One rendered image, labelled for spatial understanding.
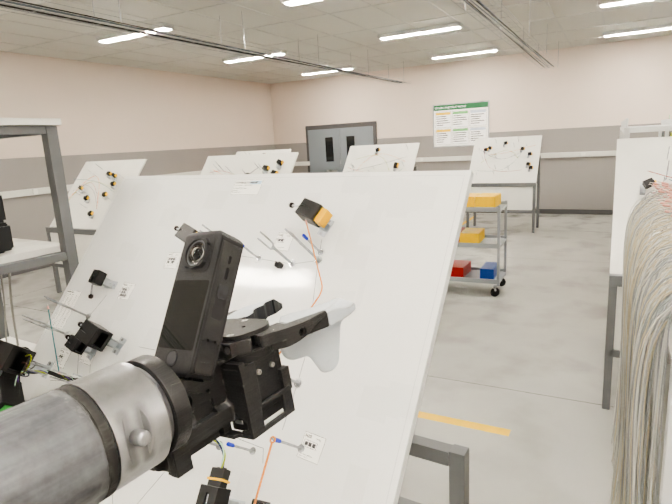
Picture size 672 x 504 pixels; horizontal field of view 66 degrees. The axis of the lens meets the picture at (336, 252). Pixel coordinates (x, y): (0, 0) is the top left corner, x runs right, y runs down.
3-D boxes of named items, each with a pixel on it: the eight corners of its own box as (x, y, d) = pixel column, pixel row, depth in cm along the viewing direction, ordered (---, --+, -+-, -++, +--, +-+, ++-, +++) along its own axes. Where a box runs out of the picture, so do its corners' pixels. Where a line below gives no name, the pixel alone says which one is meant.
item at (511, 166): (534, 233, 896) (536, 135, 862) (466, 231, 951) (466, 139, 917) (539, 226, 958) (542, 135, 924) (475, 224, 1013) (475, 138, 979)
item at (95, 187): (116, 302, 617) (95, 162, 583) (56, 293, 675) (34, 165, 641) (163, 286, 678) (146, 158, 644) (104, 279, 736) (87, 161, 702)
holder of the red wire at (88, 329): (106, 324, 142) (73, 309, 134) (131, 342, 134) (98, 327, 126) (95, 340, 141) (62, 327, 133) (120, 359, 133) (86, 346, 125)
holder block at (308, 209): (307, 209, 128) (288, 189, 121) (339, 223, 121) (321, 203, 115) (296, 224, 127) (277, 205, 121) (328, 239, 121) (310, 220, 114)
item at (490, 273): (506, 285, 600) (507, 192, 577) (499, 298, 556) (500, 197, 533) (423, 279, 643) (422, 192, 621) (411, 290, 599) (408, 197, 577)
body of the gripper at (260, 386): (239, 397, 49) (127, 466, 39) (222, 310, 48) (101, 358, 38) (303, 406, 44) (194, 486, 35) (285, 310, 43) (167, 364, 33)
